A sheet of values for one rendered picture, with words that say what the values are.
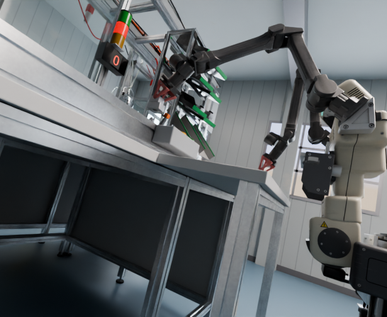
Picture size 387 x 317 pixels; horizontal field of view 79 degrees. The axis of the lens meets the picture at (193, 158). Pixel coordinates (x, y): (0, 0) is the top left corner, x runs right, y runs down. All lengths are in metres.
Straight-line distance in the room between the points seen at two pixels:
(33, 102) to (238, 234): 0.47
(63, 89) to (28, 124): 0.14
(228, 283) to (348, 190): 0.66
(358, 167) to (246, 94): 3.70
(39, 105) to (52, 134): 0.06
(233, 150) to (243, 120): 0.59
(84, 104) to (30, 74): 0.12
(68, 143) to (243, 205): 0.39
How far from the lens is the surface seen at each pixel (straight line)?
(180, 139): 0.77
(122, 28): 1.09
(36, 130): 0.46
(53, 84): 0.54
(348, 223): 1.03
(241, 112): 4.50
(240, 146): 4.26
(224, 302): 0.61
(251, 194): 0.56
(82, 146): 0.51
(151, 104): 1.06
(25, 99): 0.43
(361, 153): 1.11
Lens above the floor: 0.77
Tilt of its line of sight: 9 degrees up
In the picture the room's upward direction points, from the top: 14 degrees clockwise
